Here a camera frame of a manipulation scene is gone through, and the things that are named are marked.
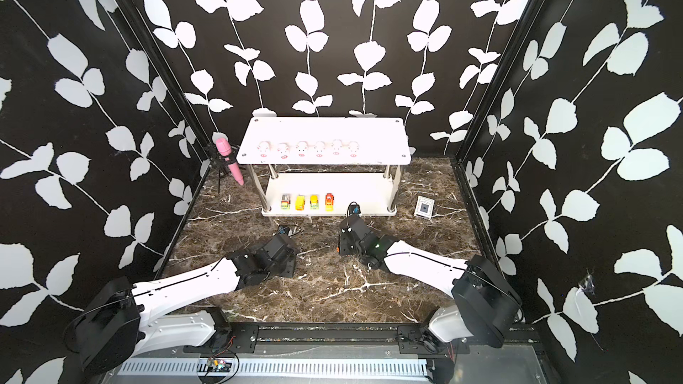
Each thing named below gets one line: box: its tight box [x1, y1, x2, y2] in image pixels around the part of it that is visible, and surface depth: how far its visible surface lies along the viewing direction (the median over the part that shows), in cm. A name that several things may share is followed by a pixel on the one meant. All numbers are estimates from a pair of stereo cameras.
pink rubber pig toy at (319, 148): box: [313, 140, 326, 159], surface depth 74 cm
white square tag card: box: [414, 195, 435, 220], surface depth 103 cm
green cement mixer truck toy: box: [309, 194, 320, 210], surface depth 97 cm
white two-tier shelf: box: [235, 116, 412, 217], surface depth 85 cm
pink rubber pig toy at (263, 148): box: [257, 140, 272, 160], surface depth 74 cm
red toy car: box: [324, 192, 336, 213], surface depth 97 cm
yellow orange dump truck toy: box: [294, 195, 306, 211], surface depth 97 cm
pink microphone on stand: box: [203, 131, 245, 193], surface depth 97 cm
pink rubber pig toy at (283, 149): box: [276, 142, 290, 160], surface depth 73 cm
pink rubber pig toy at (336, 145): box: [330, 138, 343, 157], surface depth 75 cm
